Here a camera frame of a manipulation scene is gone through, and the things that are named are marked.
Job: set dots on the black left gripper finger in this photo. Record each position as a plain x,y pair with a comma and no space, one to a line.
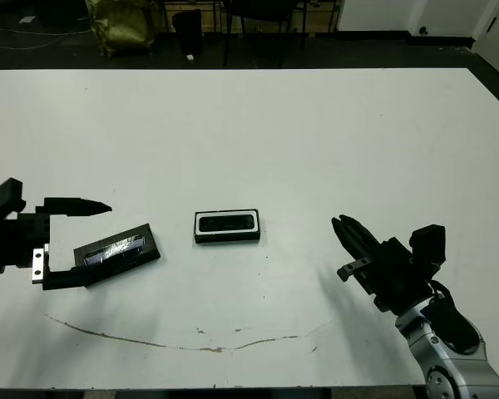
75,206
62,279

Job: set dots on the black box with white insert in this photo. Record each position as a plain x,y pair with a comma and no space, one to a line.
228,239

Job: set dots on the black box lid shiny print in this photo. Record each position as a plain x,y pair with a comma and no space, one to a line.
120,249

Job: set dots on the wooden shipping crate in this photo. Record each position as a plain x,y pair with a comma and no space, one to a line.
212,18
322,18

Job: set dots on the black camera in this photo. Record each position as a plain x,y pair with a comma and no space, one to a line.
226,223

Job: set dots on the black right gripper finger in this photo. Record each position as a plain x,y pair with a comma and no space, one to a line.
366,239
349,243

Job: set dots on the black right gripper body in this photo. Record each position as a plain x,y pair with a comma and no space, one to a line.
395,278

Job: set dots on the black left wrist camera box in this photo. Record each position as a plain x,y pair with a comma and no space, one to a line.
4,197

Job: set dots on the white paper sheet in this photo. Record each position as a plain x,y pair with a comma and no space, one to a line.
26,20

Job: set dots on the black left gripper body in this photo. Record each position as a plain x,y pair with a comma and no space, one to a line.
12,245

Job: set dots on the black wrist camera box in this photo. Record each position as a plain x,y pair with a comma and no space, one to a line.
428,245
4,197

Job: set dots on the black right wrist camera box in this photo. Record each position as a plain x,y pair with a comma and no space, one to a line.
428,245

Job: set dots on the yellow-green plastic bag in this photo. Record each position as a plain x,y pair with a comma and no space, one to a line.
120,27

